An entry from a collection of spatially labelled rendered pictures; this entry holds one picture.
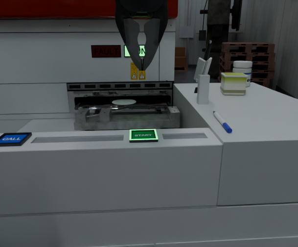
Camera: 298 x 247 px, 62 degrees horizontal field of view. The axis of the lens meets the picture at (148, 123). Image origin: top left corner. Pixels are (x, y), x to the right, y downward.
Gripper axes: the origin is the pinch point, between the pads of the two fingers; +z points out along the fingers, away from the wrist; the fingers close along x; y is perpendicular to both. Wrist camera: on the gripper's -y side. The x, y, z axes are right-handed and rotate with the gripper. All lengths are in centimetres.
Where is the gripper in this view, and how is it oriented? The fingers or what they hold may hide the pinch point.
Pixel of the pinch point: (142, 63)
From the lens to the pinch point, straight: 46.3
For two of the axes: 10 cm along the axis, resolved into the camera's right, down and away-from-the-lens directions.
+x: -10.0, 0.2, -0.5
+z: 0.1, 9.4, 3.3
